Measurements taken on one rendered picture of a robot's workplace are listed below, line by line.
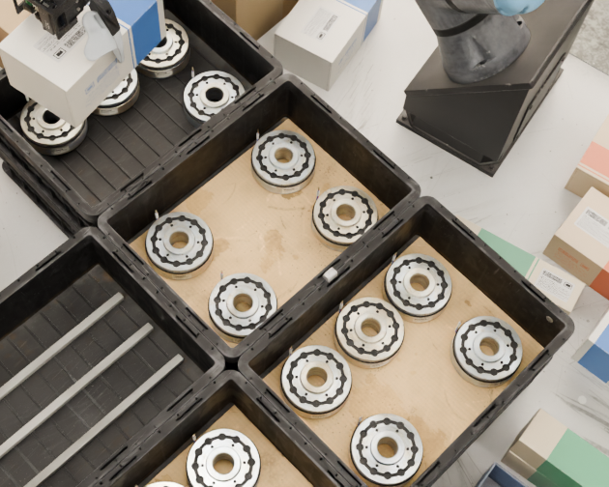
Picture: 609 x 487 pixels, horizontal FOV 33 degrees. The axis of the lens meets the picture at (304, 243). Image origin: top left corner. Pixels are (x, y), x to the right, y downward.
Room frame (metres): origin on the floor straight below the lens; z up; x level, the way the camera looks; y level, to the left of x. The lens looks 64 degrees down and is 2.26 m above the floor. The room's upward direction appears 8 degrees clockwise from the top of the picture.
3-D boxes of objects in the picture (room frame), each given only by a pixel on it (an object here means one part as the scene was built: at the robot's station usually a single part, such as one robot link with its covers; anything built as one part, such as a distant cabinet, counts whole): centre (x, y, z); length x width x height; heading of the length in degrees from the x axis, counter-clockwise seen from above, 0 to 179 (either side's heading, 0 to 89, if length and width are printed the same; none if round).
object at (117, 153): (0.89, 0.30, 0.87); 0.40 x 0.30 x 0.11; 141
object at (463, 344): (0.56, -0.29, 0.86); 0.10 x 0.10 x 0.01
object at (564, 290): (0.75, -0.34, 0.73); 0.24 x 0.06 x 0.06; 66
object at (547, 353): (0.52, -0.16, 0.92); 0.40 x 0.30 x 0.02; 141
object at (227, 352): (0.71, 0.07, 0.92); 0.40 x 0.30 x 0.02; 141
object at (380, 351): (0.56, -0.11, 0.86); 0.10 x 0.10 x 0.01
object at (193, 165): (0.71, 0.07, 0.87); 0.40 x 0.30 x 0.11; 141
